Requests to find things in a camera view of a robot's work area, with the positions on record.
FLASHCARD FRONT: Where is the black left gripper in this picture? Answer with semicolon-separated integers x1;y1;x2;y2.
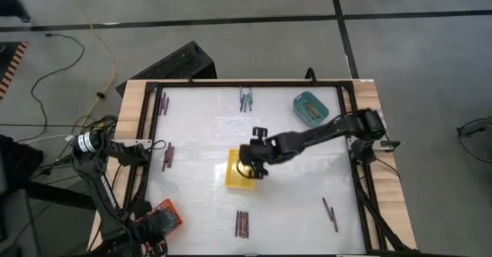
128;209;170;256

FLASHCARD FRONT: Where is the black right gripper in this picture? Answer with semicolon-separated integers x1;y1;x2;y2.
238;135;295;179

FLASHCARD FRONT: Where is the white cable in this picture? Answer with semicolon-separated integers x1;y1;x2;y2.
17;133;78;145

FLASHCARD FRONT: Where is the person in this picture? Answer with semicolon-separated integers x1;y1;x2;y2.
0;0;32;24

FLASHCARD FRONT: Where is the yellow plastic basket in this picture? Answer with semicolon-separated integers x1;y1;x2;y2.
224;148;258;190

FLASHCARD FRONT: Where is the orange black striped mat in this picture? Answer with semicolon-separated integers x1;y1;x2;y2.
0;41;29;101

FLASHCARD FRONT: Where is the orange plastic basket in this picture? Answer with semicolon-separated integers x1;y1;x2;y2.
151;198;184;231

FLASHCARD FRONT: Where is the black cable bundle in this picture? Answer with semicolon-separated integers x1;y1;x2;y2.
78;114;118;133

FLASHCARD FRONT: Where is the black perforated case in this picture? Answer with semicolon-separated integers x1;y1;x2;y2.
115;40;218;98

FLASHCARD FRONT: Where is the teal plastic basket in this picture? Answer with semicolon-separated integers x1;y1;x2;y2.
292;91;331;128

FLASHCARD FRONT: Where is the thin black floor cable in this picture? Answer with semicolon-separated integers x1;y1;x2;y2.
29;32;86;142

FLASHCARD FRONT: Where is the black metal table frame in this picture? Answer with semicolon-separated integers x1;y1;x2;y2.
90;78;420;257

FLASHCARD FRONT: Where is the yellow power cord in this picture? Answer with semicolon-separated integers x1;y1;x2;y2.
57;0;116;135

